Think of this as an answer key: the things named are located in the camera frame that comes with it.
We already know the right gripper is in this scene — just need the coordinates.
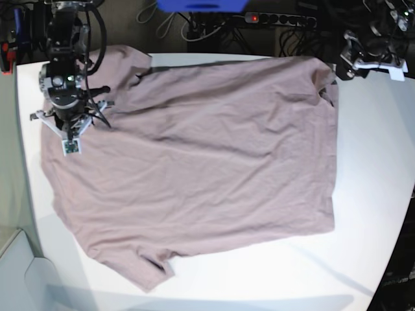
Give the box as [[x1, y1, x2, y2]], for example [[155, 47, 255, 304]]
[[30, 100, 115, 141]]

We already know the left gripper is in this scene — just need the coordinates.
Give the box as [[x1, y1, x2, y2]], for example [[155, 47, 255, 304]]
[[335, 30, 409, 80]]

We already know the white cable loop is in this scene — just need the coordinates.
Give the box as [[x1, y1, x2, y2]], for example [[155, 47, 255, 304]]
[[156, 12, 178, 39]]

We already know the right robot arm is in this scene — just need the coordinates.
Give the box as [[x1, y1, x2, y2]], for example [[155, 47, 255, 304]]
[[30, 1, 110, 144]]

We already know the blue box at top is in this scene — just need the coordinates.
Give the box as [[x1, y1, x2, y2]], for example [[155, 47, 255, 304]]
[[157, 0, 248, 12]]

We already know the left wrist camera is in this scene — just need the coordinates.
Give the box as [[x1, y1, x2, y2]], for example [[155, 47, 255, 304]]
[[388, 67, 408, 82]]

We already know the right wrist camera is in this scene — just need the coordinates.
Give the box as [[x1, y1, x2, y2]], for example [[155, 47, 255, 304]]
[[62, 138, 81, 156]]

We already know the mauve t-shirt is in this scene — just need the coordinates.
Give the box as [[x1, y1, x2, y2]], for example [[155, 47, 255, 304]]
[[41, 47, 338, 292]]

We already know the black power strip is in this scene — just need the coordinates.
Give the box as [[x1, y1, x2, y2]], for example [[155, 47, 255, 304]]
[[244, 12, 317, 29]]

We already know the grey side table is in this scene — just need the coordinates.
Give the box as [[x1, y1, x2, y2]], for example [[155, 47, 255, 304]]
[[1, 229, 75, 310]]

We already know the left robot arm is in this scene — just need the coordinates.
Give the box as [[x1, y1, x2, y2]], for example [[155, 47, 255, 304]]
[[327, 1, 414, 82]]

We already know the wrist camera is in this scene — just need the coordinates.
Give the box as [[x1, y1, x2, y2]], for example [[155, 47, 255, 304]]
[[388, 67, 408, 82], [62, 138, 81, 156]]

